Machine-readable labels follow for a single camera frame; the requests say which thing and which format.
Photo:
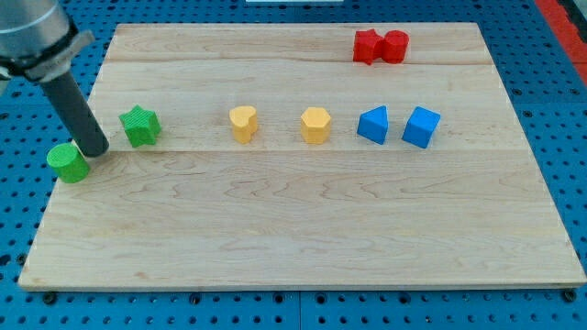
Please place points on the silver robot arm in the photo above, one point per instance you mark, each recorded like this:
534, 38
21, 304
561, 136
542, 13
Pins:
39, 40

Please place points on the yellow heart block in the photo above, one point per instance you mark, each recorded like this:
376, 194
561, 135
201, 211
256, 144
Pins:
244, 123

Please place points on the red star block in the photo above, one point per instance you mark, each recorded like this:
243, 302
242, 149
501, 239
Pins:
367, 46

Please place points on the green star block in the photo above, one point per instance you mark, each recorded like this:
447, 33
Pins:
141, 126

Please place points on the light wooden board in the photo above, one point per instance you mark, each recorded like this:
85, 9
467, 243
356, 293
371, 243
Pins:
199, 211

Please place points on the yellow hexagon block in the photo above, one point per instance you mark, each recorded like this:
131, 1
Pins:
315, 125

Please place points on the blue triangle block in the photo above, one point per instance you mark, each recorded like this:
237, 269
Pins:
374, 124

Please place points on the blue cube block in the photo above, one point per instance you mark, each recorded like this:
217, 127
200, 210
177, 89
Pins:
420, 127

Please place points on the red cylinder block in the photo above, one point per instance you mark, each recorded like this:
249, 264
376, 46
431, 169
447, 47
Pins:
395, 46

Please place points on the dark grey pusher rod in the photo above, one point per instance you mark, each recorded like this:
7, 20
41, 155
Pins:
70, 105

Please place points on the green cylinder block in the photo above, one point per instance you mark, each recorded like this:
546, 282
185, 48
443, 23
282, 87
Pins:
68, 163

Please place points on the red strip at corner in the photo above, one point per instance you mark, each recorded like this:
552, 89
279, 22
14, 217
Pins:
569, 26

